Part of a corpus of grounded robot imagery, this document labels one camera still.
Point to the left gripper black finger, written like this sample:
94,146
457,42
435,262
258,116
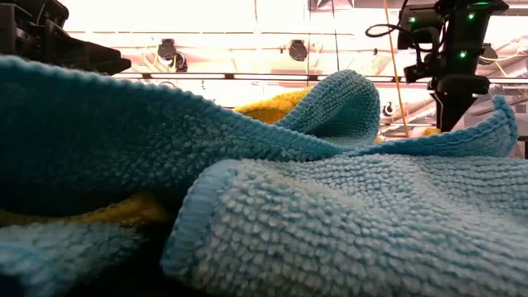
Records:
90,55

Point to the yellow microfiber towel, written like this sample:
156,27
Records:
272,109
431,131

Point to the blue microfiber towel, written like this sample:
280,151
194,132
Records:
103,136
350,227

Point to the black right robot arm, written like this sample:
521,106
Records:
462,33

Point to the long horizontal metal rail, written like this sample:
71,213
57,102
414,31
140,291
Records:
247,76

